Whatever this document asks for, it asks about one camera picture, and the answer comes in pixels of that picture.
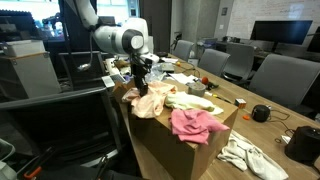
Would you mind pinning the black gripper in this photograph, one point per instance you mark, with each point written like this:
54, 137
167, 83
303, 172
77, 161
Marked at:
139, 68

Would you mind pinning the peach cloth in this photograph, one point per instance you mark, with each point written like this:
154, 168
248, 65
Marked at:
151, 104

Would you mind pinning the light green cloth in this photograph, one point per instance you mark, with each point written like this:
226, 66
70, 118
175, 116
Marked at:
184, 101

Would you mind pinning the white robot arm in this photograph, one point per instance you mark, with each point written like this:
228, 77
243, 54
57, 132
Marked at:
131, 38

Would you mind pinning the small open cardboard box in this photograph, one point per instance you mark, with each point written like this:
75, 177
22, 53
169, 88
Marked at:
121, 88

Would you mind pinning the large cardboard box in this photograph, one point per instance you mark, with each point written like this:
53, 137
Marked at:
162, 156

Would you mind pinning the grey office chair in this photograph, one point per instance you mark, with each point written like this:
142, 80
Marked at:
71, 134

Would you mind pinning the grey chair middle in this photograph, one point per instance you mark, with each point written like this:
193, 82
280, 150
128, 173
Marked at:
239, 64

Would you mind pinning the crumpled clear plastic bag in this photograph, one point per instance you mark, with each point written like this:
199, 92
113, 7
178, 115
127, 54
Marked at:
156, 73

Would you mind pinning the pink cloth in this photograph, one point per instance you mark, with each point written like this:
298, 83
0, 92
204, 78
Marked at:
194, 125

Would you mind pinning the rubiks cube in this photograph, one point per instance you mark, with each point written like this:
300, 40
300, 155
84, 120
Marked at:
240, 103

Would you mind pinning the black round speaker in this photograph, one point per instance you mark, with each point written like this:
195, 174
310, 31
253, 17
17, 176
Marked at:
260, 113

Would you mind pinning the white cloth on table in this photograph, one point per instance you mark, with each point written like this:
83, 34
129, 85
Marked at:
243, 154

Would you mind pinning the black monitor left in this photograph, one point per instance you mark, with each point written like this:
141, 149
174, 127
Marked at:
290, 32

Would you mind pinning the grey duct tape roll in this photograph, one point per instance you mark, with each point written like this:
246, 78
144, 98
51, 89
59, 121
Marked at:
197, 89

